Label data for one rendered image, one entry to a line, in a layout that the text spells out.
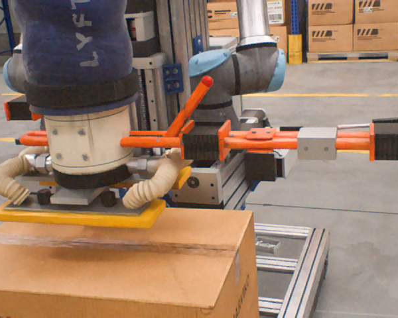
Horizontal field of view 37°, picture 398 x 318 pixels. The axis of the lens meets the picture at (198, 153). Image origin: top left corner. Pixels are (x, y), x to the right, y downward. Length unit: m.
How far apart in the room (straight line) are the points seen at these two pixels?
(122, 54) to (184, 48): 0.68
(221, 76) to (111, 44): 0.53
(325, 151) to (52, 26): 0.54
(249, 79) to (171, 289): 0.70
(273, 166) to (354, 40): 6.51
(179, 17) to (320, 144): 0.83
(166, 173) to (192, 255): 0.20
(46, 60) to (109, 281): 0.43
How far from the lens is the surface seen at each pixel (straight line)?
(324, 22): 8.19
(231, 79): 1.59
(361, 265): 3.08
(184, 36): 1.81
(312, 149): 1.09
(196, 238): 1.29
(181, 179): 1.27
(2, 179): 1.25
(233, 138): 1.12
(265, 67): 1.61
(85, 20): 1.10
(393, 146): 1.09
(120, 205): 1.16
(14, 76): 1.93
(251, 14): 1.65
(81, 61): 1.10
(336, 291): 2.87
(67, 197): 1.17
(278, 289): 2.47
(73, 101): 1.11
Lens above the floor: 1.52
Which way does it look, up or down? 19 degrees down
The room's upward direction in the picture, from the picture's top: 5 degrees counter-clockwise
